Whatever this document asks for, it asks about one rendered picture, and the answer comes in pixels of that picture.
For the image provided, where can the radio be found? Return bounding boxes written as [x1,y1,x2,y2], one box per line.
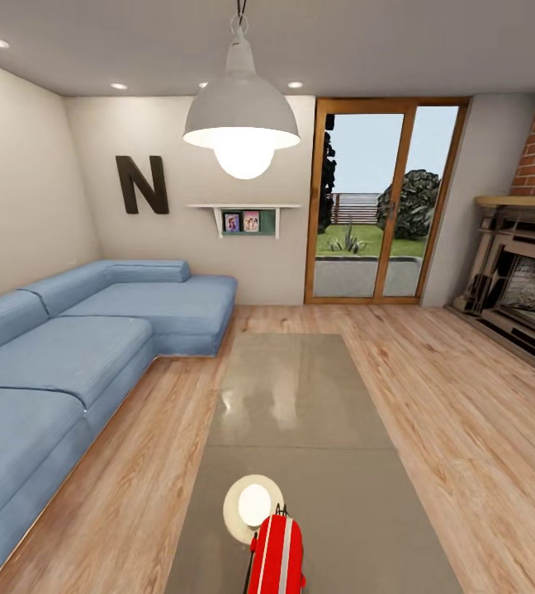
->
[245,504,306,594]

